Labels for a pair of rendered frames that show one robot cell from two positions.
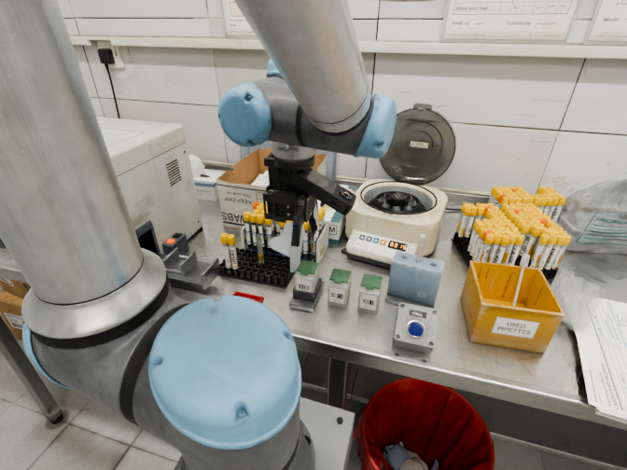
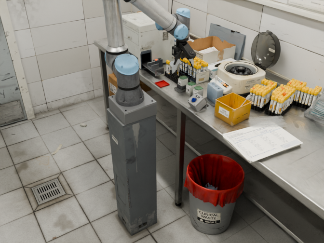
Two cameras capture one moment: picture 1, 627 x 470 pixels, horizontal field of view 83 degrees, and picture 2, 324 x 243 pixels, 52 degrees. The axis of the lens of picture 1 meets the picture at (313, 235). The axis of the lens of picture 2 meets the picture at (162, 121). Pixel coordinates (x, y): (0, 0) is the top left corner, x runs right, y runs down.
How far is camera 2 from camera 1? 1.42 m
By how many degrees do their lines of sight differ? 34
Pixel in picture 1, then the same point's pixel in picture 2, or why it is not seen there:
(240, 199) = not seen: hidden behind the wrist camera
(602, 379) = (236, 134)
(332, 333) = (178, 98)
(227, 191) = not seen: hidden behind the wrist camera
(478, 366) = (208, 119)
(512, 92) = (313, 34)
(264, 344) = (131, 61)
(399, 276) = (209, 90)
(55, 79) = (116, 15)
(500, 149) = (308, 62)
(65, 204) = (114, 31)
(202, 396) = (118, 62)
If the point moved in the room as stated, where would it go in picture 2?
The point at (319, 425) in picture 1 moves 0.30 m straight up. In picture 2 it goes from (147, 100) to (146, 45)
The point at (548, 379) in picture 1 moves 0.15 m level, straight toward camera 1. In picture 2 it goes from (222, 129) to (193, 130)
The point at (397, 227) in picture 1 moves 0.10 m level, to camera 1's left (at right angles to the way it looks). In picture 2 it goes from (227, 77) to (213, 73)
